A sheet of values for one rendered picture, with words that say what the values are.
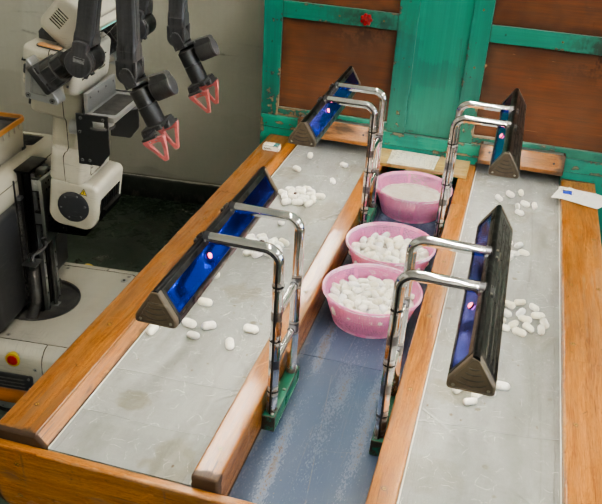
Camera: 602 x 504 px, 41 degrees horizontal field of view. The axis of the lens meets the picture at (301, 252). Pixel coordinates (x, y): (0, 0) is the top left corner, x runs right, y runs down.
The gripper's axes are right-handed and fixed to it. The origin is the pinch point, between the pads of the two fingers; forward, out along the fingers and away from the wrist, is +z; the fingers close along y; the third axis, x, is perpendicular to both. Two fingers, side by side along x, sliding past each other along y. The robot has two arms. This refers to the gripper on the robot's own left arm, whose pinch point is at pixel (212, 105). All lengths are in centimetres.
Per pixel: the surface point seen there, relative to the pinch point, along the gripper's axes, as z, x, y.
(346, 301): 48, -38, -68
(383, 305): 52, -47, -68
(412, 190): 54, -50, 11
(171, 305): 6, -30, -133
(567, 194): 75, -98, 17
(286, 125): 25.1, -7.1, 42.6
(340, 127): 31, -28, 36
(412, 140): 46, -51, 38
